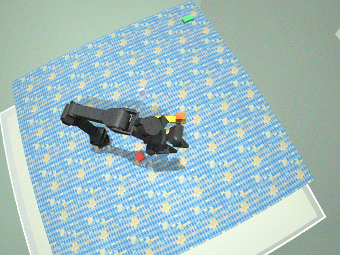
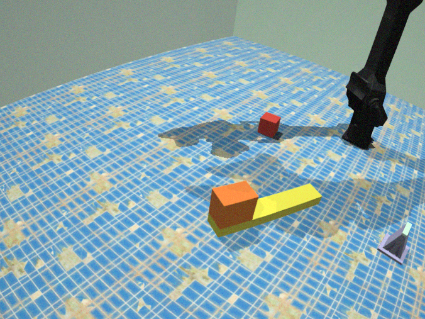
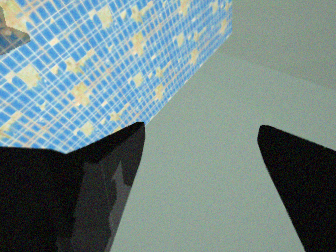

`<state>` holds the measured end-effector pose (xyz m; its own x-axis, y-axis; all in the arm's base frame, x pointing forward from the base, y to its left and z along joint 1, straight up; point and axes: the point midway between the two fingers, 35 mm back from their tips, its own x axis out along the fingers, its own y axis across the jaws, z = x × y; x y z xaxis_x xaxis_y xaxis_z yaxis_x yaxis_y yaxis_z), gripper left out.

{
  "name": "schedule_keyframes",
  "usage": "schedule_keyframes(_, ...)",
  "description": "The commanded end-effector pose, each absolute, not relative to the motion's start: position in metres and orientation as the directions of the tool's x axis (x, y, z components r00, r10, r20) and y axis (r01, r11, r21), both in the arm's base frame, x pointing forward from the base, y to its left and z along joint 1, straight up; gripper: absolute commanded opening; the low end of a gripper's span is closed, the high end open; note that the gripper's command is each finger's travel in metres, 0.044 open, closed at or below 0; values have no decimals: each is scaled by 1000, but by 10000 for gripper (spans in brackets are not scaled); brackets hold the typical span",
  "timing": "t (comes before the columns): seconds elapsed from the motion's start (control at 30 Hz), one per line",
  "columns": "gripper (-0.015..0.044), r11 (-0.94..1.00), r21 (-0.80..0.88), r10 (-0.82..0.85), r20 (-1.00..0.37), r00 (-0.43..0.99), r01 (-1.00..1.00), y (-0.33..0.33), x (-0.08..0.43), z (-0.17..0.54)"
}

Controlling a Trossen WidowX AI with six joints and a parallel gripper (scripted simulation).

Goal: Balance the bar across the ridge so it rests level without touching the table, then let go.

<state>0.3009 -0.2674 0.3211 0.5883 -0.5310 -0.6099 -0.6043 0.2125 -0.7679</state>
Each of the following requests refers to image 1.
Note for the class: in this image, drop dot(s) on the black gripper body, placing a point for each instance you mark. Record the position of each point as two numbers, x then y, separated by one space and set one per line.
154 142

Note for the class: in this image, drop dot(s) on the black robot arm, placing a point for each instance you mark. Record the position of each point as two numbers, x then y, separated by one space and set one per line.
116 119

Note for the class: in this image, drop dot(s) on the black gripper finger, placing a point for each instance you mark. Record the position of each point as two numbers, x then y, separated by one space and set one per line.
183 144
166 149

